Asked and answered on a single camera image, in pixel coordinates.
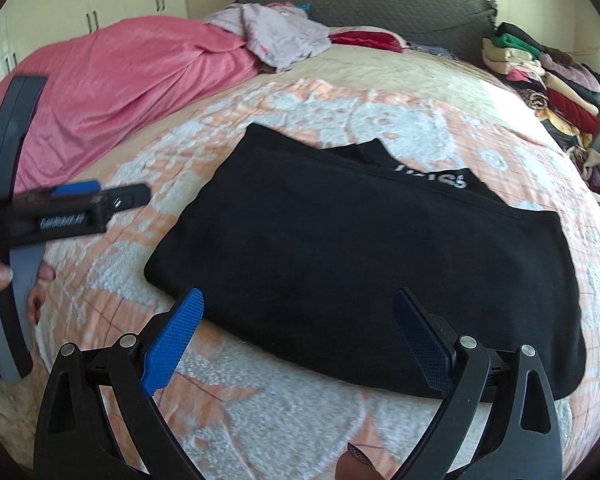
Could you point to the teal cloth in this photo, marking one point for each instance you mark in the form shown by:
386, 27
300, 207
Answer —
302, 7

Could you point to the orange white patterned blanket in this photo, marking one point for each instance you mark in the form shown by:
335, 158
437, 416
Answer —
330, 110

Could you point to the stack of folded clothes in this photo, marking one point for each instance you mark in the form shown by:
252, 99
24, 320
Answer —
570, 105

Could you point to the grey quilted headboard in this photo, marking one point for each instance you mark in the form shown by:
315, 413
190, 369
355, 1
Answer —
405, 5

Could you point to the dark floral cloth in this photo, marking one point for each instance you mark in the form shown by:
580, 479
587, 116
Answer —
430, 49

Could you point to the black sweater with orange cuffs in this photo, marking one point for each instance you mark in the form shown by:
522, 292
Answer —
330, 240

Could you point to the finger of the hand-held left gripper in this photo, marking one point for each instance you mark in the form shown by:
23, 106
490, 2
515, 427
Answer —
125, 197

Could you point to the pink blanket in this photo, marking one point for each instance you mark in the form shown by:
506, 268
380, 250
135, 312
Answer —
105, 80

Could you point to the red cloth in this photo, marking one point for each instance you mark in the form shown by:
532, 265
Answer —
365, 39

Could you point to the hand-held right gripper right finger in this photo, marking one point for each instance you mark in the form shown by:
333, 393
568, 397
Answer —
422, 345

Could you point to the lilac cloth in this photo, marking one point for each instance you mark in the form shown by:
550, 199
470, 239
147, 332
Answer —
280, 35

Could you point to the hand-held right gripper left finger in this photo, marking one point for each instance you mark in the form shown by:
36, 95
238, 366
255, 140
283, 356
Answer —
175, 335

